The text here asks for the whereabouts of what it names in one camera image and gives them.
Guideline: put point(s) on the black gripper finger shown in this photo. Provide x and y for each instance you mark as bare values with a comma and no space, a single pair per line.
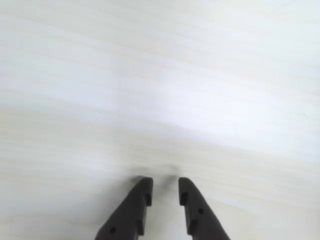
130,212
200,215

